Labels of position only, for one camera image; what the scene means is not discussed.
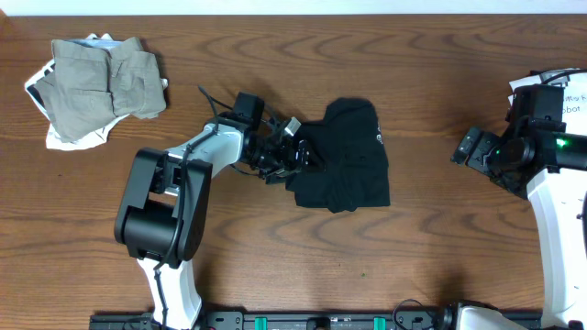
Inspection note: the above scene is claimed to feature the black t-shirt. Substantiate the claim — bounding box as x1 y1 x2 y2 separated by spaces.
285 97 391 214

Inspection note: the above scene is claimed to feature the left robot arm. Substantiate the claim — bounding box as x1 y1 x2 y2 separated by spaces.
114 118 326 329

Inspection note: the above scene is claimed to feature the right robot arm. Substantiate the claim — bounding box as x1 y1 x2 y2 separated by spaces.
451 127 586 329

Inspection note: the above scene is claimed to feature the khaki folded shirt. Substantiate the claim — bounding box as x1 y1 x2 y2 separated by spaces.
35 37 168 144

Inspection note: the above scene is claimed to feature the white printed garment under khaki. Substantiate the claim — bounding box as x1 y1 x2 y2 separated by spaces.
24 32 170 152

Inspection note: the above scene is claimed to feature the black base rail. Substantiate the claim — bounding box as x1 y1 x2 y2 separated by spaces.
88 309 435 330

